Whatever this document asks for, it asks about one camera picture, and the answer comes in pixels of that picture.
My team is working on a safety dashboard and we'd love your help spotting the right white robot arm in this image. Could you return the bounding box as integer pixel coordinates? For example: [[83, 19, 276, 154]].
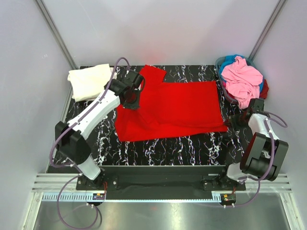
[[218, 99, 289, 190]]

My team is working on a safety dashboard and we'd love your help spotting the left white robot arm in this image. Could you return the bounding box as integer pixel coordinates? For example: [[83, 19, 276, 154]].
[[55, 70, 145, 190]]

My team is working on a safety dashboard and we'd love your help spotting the folded white t-shirt stack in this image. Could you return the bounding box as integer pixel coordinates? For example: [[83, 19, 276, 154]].
[[67, 64, 114, 102]]

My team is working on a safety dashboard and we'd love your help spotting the dark red t-shirt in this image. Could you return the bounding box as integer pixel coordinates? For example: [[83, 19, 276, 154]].
[[260, 80, 269, 99]]

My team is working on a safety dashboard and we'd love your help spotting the pink t-shirt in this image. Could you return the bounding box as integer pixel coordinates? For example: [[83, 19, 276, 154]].
[[221, 56, 263, 109]]

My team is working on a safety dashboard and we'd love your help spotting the blue t-shirt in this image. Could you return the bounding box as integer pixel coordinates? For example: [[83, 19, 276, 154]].
[[219, 54, 251, 83]]

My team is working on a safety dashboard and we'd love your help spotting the grey laundry basket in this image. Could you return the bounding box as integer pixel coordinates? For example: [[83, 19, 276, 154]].
[[215, 57, 255, 105]]

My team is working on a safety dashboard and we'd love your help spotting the right small circuit board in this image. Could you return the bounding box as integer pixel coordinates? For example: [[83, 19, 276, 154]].
[[222, 193, 236, 202]]

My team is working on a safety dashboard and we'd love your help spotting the small circuit board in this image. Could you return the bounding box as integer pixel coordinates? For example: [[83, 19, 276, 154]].
[[222, 193, 236, 202], [93, 193, 106, 200]]

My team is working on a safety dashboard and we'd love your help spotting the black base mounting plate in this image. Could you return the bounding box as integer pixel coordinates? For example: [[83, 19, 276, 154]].
[[76, 165, 246, 196]]

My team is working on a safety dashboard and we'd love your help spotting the left small circuit board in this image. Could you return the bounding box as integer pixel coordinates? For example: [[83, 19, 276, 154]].
[[93, 193, 106, 200]]

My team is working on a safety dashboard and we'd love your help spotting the right aluminium frame post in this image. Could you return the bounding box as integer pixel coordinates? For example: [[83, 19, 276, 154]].
[[249, 0, 287, 60]]

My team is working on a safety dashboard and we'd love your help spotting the aluminium frame post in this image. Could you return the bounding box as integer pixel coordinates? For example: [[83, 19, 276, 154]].
[[34, 0, 77, 69], [249, 0, 287, 60]]

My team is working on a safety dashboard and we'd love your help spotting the left aluminium frame post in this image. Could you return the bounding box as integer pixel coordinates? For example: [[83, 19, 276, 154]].
[[34, 0, 77, 69]]

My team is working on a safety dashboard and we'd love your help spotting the slotted grey cable duct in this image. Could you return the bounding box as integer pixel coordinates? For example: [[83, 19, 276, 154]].
[[42, 192, 221, 203]]

